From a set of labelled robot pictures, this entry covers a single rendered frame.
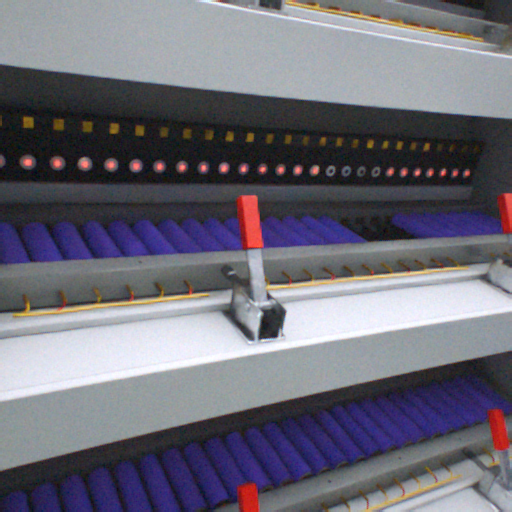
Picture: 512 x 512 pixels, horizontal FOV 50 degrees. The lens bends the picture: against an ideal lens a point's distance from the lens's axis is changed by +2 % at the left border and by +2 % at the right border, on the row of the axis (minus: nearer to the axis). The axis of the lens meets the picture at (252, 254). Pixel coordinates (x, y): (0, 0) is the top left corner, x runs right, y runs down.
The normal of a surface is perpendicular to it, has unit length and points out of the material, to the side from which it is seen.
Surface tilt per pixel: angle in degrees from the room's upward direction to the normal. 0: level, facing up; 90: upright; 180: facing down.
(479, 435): 20
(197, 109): 90
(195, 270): 110
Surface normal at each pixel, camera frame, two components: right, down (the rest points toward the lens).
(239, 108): 0.51, 0.10
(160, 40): 0.47, 0.44
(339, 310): 0.18, -0.90
